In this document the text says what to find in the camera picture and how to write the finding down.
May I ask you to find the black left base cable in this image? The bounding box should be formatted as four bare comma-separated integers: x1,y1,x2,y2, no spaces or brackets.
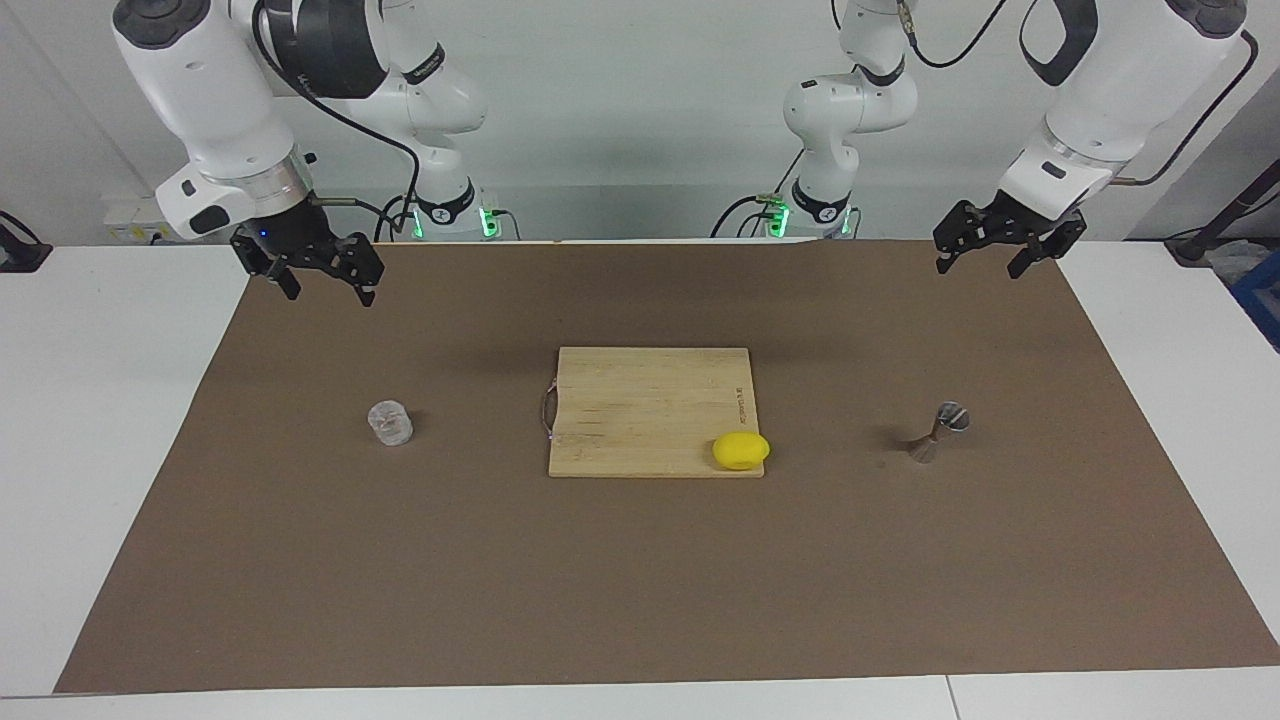
711,148,803,240

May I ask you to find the black stand leg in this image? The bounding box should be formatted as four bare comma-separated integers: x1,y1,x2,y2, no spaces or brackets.
1164,158,1280,267

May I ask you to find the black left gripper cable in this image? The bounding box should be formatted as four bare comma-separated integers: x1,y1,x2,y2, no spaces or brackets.
895,0,1260,189

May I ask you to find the black clamp mount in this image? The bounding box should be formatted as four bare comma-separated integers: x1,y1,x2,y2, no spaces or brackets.
0,210,54,274

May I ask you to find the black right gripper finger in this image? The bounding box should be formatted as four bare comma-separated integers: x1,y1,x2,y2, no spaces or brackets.
261,257,303,302
337,234,387,309

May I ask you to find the steel cocktail jigger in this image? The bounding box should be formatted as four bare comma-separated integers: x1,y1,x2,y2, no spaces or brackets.
906,401,973,466

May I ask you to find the yellow lemon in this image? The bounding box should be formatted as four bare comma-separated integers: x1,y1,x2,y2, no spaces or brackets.
711,431,772,472

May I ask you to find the blue crate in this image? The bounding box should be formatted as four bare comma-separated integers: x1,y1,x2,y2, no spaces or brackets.
1229,246,1280,353

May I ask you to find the clear glass cup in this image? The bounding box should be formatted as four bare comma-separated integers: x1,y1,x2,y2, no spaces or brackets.
368,400,414,448

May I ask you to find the white wall socket box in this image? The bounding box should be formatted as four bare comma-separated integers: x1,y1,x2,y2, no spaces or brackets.
103,196,193,245

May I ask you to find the black right base cable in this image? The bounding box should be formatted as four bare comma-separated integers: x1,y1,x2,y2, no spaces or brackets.
373,193,419,242

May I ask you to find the brown table mat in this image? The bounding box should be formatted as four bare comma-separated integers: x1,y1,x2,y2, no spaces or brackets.
53,240,1280,695

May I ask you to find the black base cable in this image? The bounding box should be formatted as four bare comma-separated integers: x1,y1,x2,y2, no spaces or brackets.
373,193,419,242
711,148,803,240

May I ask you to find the wooden cutting board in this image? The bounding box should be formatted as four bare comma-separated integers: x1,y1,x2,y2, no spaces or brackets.
547,346,767,479

